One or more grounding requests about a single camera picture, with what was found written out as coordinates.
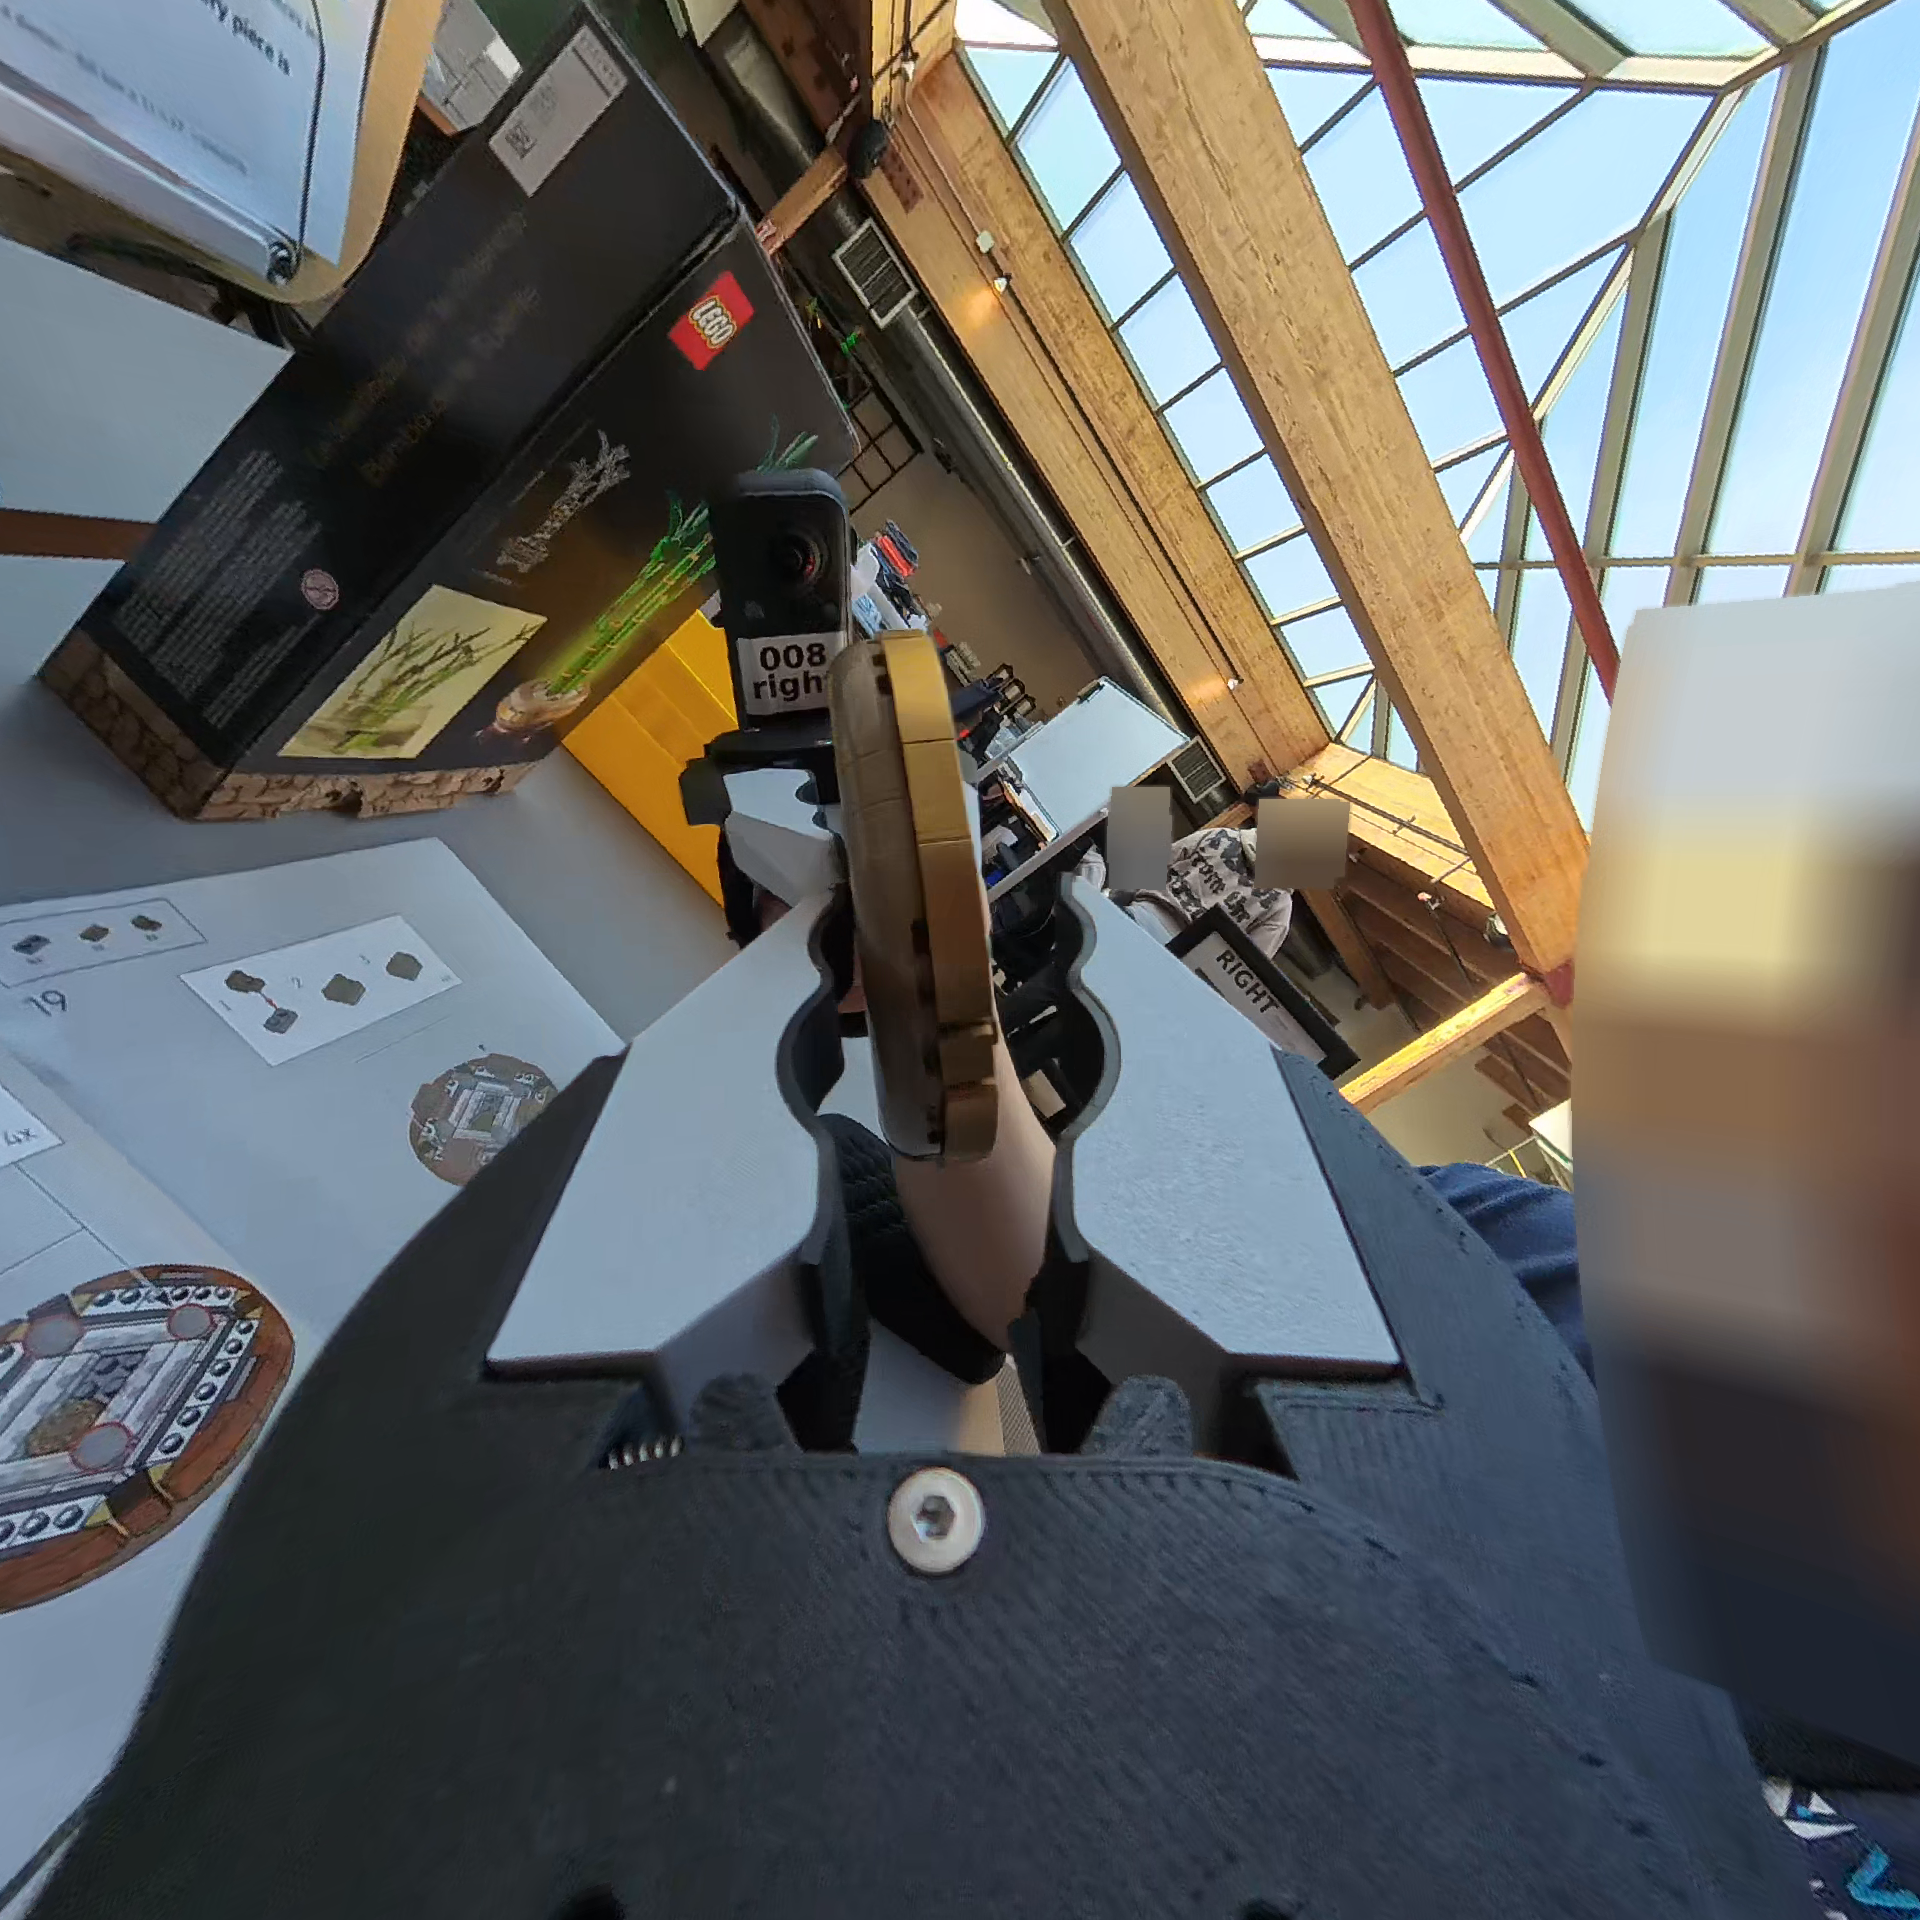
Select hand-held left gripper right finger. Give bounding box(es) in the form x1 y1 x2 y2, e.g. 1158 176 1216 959
1009 872 1409 1453

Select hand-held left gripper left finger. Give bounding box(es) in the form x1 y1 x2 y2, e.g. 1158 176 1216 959
482 891 873 1450

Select gold round lego disc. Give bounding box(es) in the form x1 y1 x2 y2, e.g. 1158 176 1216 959
830 631 1003 1163

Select black lego set box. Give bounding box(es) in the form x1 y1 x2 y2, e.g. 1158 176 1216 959
37 23 865 824

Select lego instruction booklet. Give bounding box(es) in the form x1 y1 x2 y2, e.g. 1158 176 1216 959
0 837 630 1869

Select person's right hand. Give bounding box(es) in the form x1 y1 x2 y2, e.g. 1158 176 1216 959
896 1077 1072 1347

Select whiteboard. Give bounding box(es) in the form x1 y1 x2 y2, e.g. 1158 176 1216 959
1001 678 1194 840

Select yellow box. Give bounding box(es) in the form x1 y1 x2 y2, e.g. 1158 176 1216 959
562 607 741 910

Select black framed white sign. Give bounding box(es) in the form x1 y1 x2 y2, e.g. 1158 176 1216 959
1169 907 1360 1078

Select person's blue clothing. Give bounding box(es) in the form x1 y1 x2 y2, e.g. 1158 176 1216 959
1417 1162 1600 1383

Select white printed banner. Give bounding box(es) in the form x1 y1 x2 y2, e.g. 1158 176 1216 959
0 0 369 288

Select patterned cloth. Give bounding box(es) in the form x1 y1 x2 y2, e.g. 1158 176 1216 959
1763 1775 1920 1920

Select wall air vent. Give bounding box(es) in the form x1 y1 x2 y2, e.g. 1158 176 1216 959
833 221 922 330

